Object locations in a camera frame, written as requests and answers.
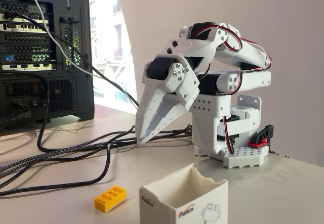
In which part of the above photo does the yellow toy brick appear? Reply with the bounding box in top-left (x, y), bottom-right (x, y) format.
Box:
top-left (94, 185), bottom-right (127, 213)

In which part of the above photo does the white cardboard box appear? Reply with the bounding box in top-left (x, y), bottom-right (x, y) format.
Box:
top-left (139, 163), bottom-right (229, 224)

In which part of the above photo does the black computer tower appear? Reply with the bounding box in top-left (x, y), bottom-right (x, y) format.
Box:
top-left (0, 0), bottom-right (95, 133)

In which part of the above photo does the black red table clamp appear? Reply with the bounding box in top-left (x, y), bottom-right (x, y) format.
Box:
top-left (247, 124), bottom-right (275, 148)

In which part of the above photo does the red black servo wire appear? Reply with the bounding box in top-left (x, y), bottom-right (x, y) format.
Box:
top-left (196, 23), bottom-right (273, 96)
top-left (222, 116), bottom-right (238, 156)

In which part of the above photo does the thin black cable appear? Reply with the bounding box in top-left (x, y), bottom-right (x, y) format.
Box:
top-left (2, 11), bottom-right (140, 108)

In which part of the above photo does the thin twisted metal cord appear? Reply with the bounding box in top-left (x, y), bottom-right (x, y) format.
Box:
top-left (268, 149), bottom-right (290, 158)

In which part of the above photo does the smooth black printed cable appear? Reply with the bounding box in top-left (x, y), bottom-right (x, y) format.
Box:
top-left (0, 138), bottom-right (139, 197)

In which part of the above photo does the thin white cable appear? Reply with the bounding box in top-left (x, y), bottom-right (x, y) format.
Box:
top-left (24, 0), bottom-right (138, 108)

